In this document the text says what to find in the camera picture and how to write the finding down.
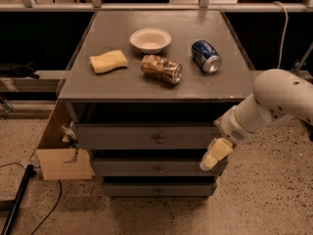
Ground cardboard box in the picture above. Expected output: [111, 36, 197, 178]
[36, 102, 94, 180]

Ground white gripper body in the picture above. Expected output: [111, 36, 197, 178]
[213, 107, 256, 145]

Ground black floor cable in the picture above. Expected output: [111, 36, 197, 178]
[0, 162, 63, 235]

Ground plastic items in box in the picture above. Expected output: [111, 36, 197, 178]
[62, 122, 80, 149]

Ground white paper bowl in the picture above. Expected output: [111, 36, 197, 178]
[130, 28, 172, 54]

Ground grey drawer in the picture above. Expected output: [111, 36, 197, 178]
[91, 158, 228, 176]
[103, 183, 216, 197]
[73, 123, 220, 150]

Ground grey middle drawer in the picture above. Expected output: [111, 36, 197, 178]
[91, 158, 228, 176]

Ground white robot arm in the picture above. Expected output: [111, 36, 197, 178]
[200, 69, 313, 171]

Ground grey drawer cabinet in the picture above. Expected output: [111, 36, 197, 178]
[59, 10, 252, 184]

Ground metal clamp bracket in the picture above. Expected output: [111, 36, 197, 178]
[291, 41, 313, 74]

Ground grey bottom drawer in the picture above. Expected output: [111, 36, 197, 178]
[103, 183, 216, 197]

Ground yellow sponge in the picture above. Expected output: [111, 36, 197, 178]
[90, 50, 128, 74]

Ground grey top drawer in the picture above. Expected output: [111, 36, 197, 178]
[73, 123, 220, 150]

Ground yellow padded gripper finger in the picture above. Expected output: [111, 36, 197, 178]
[200, 138, 234, 171]

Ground black floor bar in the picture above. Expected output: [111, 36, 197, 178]
[0, 164, 35, 235]

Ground blue soda can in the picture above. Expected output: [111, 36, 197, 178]
[192, 40, 222, 73]

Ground white cable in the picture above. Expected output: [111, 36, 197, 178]
[273, 1, 290, 71]

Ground black object on ledge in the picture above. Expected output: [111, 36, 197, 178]
[0, 63, 40, 79]

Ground crushed brown can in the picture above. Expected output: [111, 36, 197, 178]
[141, 55, 182, 85]

